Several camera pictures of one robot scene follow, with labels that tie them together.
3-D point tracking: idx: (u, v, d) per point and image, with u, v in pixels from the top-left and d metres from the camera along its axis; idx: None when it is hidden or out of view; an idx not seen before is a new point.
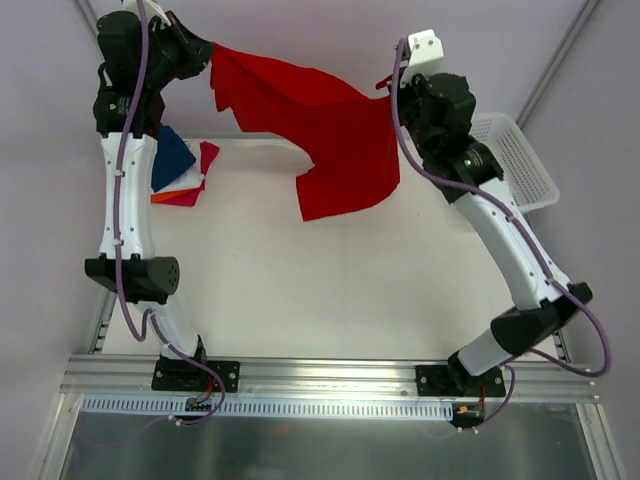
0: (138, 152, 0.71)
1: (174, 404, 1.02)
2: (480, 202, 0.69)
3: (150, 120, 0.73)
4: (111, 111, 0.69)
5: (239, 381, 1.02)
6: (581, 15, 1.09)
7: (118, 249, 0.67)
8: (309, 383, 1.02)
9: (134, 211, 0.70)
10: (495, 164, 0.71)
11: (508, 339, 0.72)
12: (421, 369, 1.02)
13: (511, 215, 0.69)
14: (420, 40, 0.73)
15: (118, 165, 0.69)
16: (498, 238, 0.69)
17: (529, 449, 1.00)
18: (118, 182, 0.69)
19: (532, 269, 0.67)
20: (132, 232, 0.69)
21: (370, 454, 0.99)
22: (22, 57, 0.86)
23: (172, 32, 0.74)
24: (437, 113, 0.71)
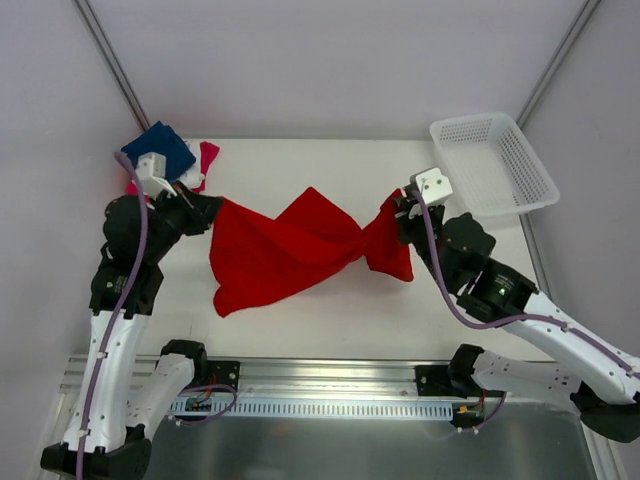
0: (125, 333, 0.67)
1: (174, 405, 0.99)
2: (533, 325, 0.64)
3: (144, 296, 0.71)
4: (108, 288, 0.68)
5: (239, 381, 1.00)
6: (580, 16, 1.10)
7: (81, 440, 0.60)
8: (310, 382, 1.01)
9: (109, 398, 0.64)
10: (524, 278, 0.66)
11: (605, 430, 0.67)
12: (421, 370, 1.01)
13: (566, 325, 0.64)
14: (428, 179, 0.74)
15: (101, 347, 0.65)
16: (561, 351, 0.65)
17: (527, 449, 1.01)
18: (98, 364, 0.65)
19: (610, 368, 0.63)
20: (101, 420, 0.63)
21: (370, 454, 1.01)
22: (21, 54, 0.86)
23: (179, 202, 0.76)
24: (460, 259, 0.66)
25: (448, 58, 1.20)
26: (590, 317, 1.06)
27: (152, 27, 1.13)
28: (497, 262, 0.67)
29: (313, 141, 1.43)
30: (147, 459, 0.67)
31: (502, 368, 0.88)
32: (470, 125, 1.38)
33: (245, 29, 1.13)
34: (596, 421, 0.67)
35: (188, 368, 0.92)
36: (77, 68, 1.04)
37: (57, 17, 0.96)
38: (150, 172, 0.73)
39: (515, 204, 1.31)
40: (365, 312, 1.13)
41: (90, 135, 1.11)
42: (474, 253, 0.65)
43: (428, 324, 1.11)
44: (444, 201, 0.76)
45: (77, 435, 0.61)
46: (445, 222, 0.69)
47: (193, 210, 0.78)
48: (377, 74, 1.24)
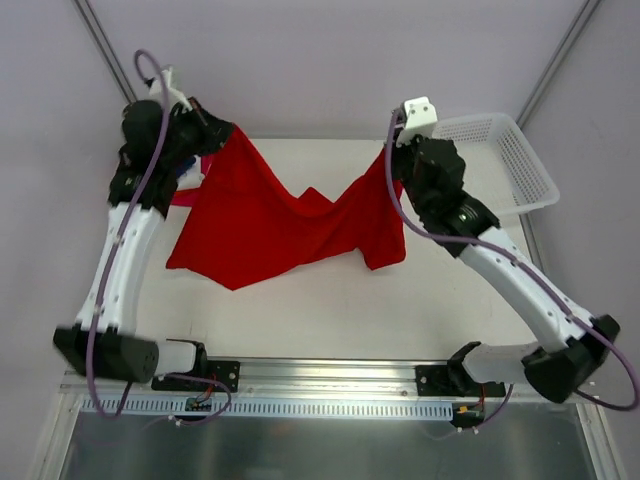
0: (141, 225, 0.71)
1: (174, 404, 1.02)
2: (483, 252, 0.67)
3: (163, 200, 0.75)
4: (126, 186, 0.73)
5: (239, 381, 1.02)
6: (579, 17, 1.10)
7: (95, 317, 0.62)
8: (310, 382, 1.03)
9: (124, 284, 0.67)
10: (489, 214, 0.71)
11: (544, 384, 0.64)
12: (421, 369, 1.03)
13: (515, 259, 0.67)
14: (416, 106, 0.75)
15: (118, 233, 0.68)
16: (507, 284, 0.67)
17: (529, 449, 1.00)
18: (114, 249, 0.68)
19: (549, 308, 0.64)
20: (115, 302, 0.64)
21: (371, 455, 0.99)
22: (22, 55, 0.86)
23: (193, 117, 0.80)
24: (430, 175, 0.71)
25: (447, 58, 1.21)
26: (591, 316, 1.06)
27: (152, 28, 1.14)
28: (468, 198, 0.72)
29: (313, 141, 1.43)
30: (151, 368, 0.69)
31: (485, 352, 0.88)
32: (470, 126, 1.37)
33: (245, 29, 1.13)
34: (535, 374, 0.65)
35: (190, 353, 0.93)
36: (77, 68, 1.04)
37: (57, 17, 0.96)
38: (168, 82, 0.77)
39: (515, 204, 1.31)
40: (365, 312, 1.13)
41: (90, 135, 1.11)
42: (441, 169, 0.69)
43: (428, 324, 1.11)
44: (431, 130, 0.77)
45: (90, 315, 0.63)
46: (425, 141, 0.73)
47: (205, 126, 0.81)
48: (377, 74, 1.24)
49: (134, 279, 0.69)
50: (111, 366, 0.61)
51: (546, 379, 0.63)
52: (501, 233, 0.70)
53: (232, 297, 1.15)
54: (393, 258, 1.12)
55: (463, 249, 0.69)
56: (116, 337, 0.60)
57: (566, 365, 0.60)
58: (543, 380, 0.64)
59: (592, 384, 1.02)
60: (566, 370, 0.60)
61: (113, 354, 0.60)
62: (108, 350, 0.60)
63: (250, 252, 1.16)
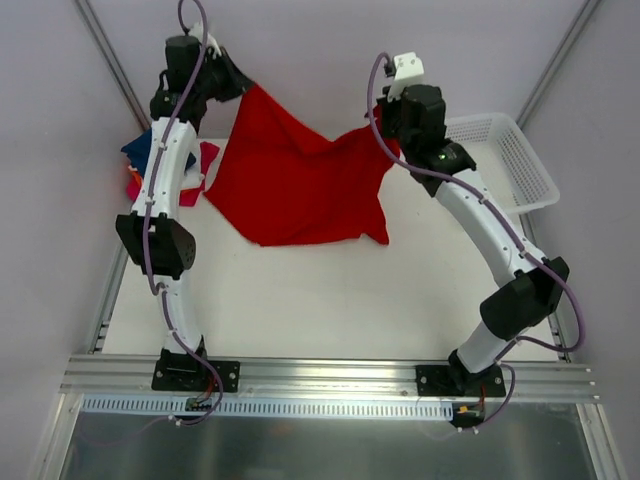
0: (181, 133, 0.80)
1: (174, 404, 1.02)
2: (453, 188, 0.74)
3: (194, 116, 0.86)
4: (165, 102, 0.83)
5: (239, 381, 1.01)
6: (580, 17, 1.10)
7: (150, 206, 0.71)
8: (310, 382, 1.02)
9: (169, 181, 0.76)
10: (468, 157, 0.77)
11: (497, 317, 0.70)
12: (421, 369, 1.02)
13: (483, 197, 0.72)
14: (403, 59, 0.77)
15: (164, 138, 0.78)
16: (473, 220, 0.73)
17: (529, 450, 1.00)
18: (161, 153, 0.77)
19: (505, 244, 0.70)
20: (163, 196, 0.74)
21: (371, 455, 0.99)
22: (21, 54, 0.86)
23: (222, 61, 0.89)
24: (415, 115, 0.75)
25: (448, 58, 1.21)
26: (591, 316, 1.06)
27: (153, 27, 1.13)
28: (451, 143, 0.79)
29: None
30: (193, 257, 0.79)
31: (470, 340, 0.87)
32: (471, 125, 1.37)
33: (245, 28, 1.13)
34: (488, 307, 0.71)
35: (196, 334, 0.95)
36: (77, 68, 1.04)
37: (57, 17, 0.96)
38: None
39: (516, 204, 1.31)
40: (365, 312, 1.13)
41: (90, 134, 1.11)
42: (421, 107, 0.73)
43: (428, 324, 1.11)
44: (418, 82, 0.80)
45: (144, 203, 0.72)
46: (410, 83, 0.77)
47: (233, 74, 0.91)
48: (378, 74, 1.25)
49: (179, 174, 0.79)
50: (164, 247, 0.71)
51: (498, 312, 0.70)
52: (474, 173, 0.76)
53: (232, 296, 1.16)
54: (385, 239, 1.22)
55: (440, 185, 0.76)
56: (166, 223, 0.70)
57: (510, 293, 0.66)
58: (494, 312, 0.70)
59: (592, 384, 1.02)
60: (511, 298, 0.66)
61: (166, 238, 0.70)
62: (162, 235, 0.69)
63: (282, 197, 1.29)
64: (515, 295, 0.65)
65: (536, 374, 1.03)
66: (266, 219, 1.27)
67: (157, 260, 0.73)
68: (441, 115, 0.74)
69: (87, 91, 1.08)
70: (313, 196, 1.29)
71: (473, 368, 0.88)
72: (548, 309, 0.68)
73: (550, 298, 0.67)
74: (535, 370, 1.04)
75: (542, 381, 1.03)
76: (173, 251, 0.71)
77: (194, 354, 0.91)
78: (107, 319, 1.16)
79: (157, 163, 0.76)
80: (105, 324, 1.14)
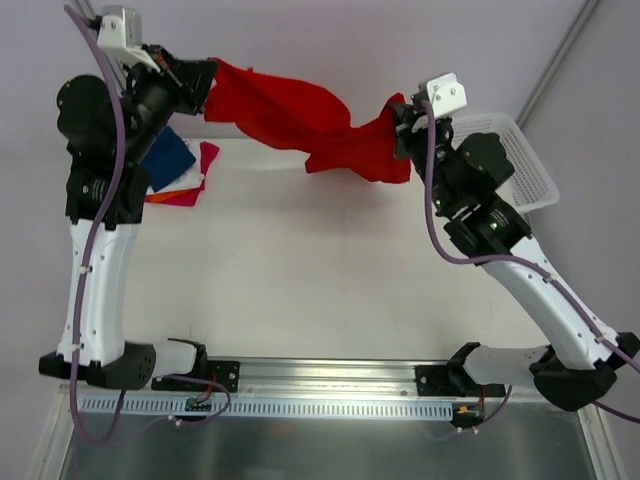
0: (109, 245, 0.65)
1: (174, 404, 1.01)
2: (515, 268, 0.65)
3: (130, 206, 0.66)
4: (85, 194, 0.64)
5: (238, 381, 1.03)
6: (580, 17, 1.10)
7: (75, 357, 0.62)
8: (311, 382, 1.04)
9: (99, 314, 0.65)
10: (520, 221, 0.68)
11: (554, 394, 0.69)
12: (420, 370, 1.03)
13: (549, 276, 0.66)
14: (441, 90, 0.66)
15: (85, 261, 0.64)
16: (538, 302, 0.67)
17: (530, 450, 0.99)
18: (83, 278, 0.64)
19: (579, 330, 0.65)
20: (93, 338, 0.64)
21: (371, 455, 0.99)
22: (21, 55, 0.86)
23: (161, 78, 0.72)
24: (468, 179, 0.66)
25: (447, 59, 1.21)
26: None
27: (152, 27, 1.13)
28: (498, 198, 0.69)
29: None
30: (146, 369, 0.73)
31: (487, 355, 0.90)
32: (470, 125, 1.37)
33: (244, 29, 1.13)
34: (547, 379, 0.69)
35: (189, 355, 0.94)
36: (77, 68, 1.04)
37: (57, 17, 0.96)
38: (121, 41, 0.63)
39: (516, 204, 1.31)
40: (364, 312, 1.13)
41: None
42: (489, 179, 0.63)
43: (428, 324, 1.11)
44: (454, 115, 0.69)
45: (69, 349, 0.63)
46: (467, 137, 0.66)
47: (180, 88, 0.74)
48: (377, 75, 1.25)
49: (113, 298, 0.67)
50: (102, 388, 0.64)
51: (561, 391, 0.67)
52: (530, 243, 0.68)
53: (231, 297, 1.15)
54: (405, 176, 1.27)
55: (494, 261, 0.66)
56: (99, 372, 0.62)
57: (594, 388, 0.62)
58: (558, 390, 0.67)
59: None
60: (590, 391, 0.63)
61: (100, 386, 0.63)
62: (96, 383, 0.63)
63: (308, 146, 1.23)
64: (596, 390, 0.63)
65: None
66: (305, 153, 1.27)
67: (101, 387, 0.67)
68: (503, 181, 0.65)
69: None
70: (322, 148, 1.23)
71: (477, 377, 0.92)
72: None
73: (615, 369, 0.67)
74: None
75: None
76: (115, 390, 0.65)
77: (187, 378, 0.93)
78: None
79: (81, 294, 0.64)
80: None
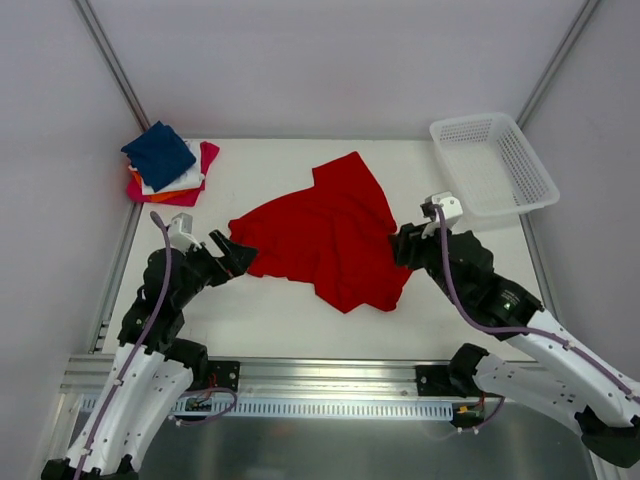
0: (142, 366, 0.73)
1: (174, 405, 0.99)
2: (536, 340, 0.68)
3: (167, 336, 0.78)
4: (136, 325, 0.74)
5: (239, 381, 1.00)
6: (581, 17, 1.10)
7: (82, 461, 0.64)
8: (311, 382, 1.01)
9: (114, 424, 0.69)
10: (529, 295, 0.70)
11: (605, 451, 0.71)
12: (421, 370, 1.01)
13: (568, 344, 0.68)
14: (442, 199, 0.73)
15: (120, 376, 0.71)
16: (563, 369, 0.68)
17: (528, 449, 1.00)
18: (114, 389, 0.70)
19: (610, 390, 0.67)
20: (103, 444, 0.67)
21: (370, 454, 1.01)
22: (20, 56, 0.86)
23: (203, 255, 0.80)
24: (460, 271, 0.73)
25: (447, 59, 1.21)
26: (589, 316, 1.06)
27: (152, 28, 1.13)
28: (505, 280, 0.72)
29: (313, 140, 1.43)
30: None
31: (506, 375, 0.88)
32: (471, 125, 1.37)
33: (244, 30, 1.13)
34: (590, 438, 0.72)
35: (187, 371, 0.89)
36: (77, 69, 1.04)
37: (57, 16, 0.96)
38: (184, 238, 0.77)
39: (516, 204, 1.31)
40: (364, 313, 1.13)
41: (90, 135, 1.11)
42: (472, 264, 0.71)
43: (428, 324, 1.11)
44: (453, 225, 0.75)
45: (78, 453, 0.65)
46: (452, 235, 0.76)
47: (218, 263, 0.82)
48: (377, 75, 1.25)
49: (129, 415, 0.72)
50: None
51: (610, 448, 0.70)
52: (543, 314, 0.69)
53: (231, 297, 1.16)
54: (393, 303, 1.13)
55: (514, 337, 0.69)
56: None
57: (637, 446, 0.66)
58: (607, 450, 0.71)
59: None
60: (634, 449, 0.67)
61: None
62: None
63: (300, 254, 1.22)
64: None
65: None
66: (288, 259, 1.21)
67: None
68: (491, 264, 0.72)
69: (86, 91, 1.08)
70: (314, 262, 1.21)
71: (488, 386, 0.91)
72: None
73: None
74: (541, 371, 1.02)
75: None
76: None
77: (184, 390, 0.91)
78: (107, 318, 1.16)
79: (105, 405, 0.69)
80: (105, 324, 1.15)
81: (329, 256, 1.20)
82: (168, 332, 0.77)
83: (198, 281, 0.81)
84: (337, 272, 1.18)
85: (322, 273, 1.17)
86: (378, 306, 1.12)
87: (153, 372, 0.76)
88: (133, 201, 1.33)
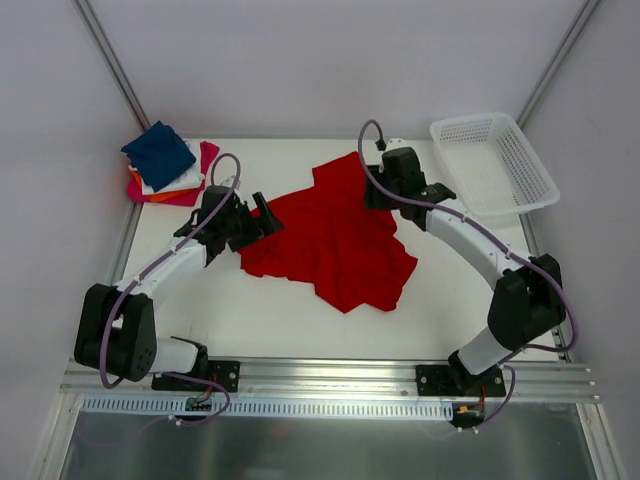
0: (188, 255, 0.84)
1: (174, 404, 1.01)
2: (437, 214, 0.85)
3: (211, 250, 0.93)
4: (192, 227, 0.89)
5: (239, 381, 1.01)
6: (580, 17, 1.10)
7: (131, 285, 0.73)
8: (311, 382, 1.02)
9: (163, 275, 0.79)
10: (446, 190, 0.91)
11: (504, 328, 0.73)
12: (421, 369, 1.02)
13: (463, 216, 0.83)
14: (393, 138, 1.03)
15: (176, 246, 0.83)
16: (459, 238, 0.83)
17: (529, 450, 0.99)
18: (167, 254, 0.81)
19: (490, 250, 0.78)
20: (152, 283, 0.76)
21: (371, 454, 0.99)
22: (19, 54, 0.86)
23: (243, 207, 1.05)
24: (394, 168, 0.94)
25: (447, 59, 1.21)
26: (590, 316, 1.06)
27: (152, 28, 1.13)
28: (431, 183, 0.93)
29: (313, 141, 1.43)
30: (146, 365, 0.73)
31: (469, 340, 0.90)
32: (471, 125, 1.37)
33: (245, 30, 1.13)
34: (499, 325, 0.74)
35: (188, 359, 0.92)
36: (76, 67, 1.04)
37: (57, 16, 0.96)
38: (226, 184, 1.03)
39: (516, 204, 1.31)
40: (364, 313, 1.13)
41: (90, 134, 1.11)
42: (397, 159, 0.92)
43: (428, 325, 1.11)
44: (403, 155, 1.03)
45: (128, 282, 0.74)
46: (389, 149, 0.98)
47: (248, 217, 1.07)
48: (376, 74, 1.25)
49: (166, 284, 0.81)
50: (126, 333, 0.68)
51: (501, 319, 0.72)
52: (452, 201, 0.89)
53: (231, 297, 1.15)
54: (394, 304, 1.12)
55: (426, 214, 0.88)
56: (143, 301, 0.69)
57: (500, 286, 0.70)
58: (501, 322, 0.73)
59: (592, 384, 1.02)
60: (502, 295, 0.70)
61: (129, 322, 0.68)
62: (130, 315, 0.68)
63: (300, 253, 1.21)
64: (508, 294, 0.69)
65: (536, 375, 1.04)
66: (287, 259, 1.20)
67: (111, 353, 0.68)
68: (416, 164, 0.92)
69: (86, 90, 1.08)
70: (313, 262, 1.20)
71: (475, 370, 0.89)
72: (554, 312, 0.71)
73: (553, 300, 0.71)
74: (536, 371, 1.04)
75: (543, 381, 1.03)
76: (132, 341, 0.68)
77: (188, 378, 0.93)
78: None
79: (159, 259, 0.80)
80: None
81: (329, 257, 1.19)
82: (212, 245, 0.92)
83: (235, 227, 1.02)
84: (337, 271, 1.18)
85: (322, 273, 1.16)
86: (378, 306, 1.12)
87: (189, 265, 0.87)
88: (133, 201, 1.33)
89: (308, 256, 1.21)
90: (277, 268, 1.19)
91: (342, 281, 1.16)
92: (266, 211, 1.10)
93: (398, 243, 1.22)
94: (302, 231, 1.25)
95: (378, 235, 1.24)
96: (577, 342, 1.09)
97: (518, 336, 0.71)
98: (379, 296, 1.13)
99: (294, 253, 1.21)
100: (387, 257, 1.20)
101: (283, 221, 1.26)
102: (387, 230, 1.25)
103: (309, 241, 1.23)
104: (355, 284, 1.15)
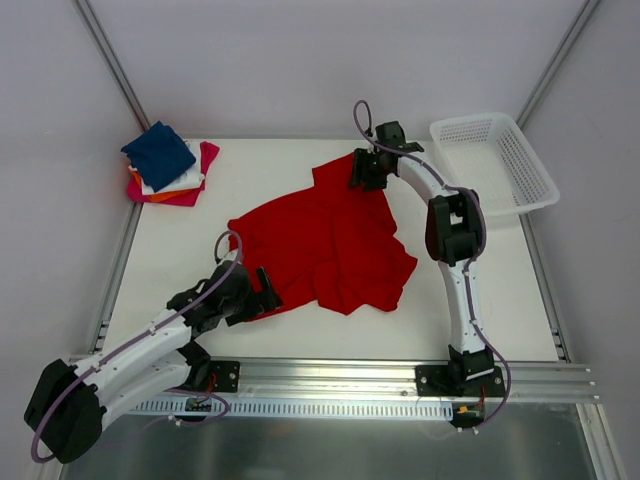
0: (166, 337, 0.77)
1: (174, 405, 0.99)
2: (403, 160, 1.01)
3: (200, 327, 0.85)
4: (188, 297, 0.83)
5: (239, 381, 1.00)
6: (581, 16, 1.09)
7: (86, 373, 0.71)
8: (310, 382, 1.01)
9: (128, 360, 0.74)
10: (417, 144, 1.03)
11: (431, 238, 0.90)
12: (421, 369, 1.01)
13: (421, 160, 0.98)
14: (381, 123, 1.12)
15: (156, 326, 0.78)
16: (415, 176, 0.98)
17: (528, 450, 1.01)
18: (144, 335, 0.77)
19: (433, 184, 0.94)
20: (111, 371, 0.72)
21: (371, 455, 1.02)
22: (16, 52, 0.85)
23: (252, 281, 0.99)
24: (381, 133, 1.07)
25: (448, 59, 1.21)
26: (589, 317, 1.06)
27: (151, 27, 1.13)
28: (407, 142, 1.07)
29: (313, 141, 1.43)
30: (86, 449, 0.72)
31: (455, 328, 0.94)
32: (471, 125, 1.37)
33: (245, 30, 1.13)
34: (432, 240, 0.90)
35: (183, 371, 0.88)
36: (75, 67, 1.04)
37: (57, 17, 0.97)
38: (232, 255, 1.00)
39: (516, 204, 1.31)
40: (365, 313, 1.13)
41: (89, 134, 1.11)
42: (383, 126, 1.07)
43: (429, 325, 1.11)
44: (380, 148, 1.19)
45: (88, 367, 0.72)
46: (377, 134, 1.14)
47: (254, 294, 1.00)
48: (377, 73, 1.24)
49: (134, 369, 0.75)
50: (60, 427, 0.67)
51: (433, 232, 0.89)
52: (421, 153, 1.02)
53: None
54: (394, 305, 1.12)
55: (397, 162, 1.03)
56: (88, 399, 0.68)
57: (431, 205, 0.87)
58: (432, 238, 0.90)
59: (592, 384, 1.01)
60: (432, 212, 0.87)
61: (69, 416, 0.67)
62: (73, 408, 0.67)
63: (300, 254, 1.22)
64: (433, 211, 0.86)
65: (536, 374, 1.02)
66: (287, 261, 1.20)
67: (45, 437, 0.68)
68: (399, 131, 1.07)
69: (85, 90, 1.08)
70: (312, 261, 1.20)
71: (469, 350, 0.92)
72: (472, 235, 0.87)
73: (471, 224, 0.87)
74: (537, 371, 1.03)
75: (544, 381, 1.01)
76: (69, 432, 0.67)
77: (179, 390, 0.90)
78: (107, 318, 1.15)
79: (131, 341, 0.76)
80: (105, 324, 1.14)
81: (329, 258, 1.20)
82: (204, 322, 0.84)
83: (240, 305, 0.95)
84: (337, 271, 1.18)
85: (322, 273, 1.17)
86: (378, 306, 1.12)
87: (172, 347, 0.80)
88: (133, 201, 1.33)
89: (307, 257, 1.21)
90: (276, 269, 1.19)
91: (342, 281, 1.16)
92: (266, 286, 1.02)
93: (398, 243, 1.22)
94: (301, 232, 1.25)
95: (377, 236, 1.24)
96: (577, 342, 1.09)
97: (440, 249, 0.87)
98: (379, 296, 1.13)
99: (293, 255, 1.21)
100: (387, 257, 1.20)
101: (282, 222, 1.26)
102: (387, 231, 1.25)
103: (308, 242, 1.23)
104: (355, 285, 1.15)
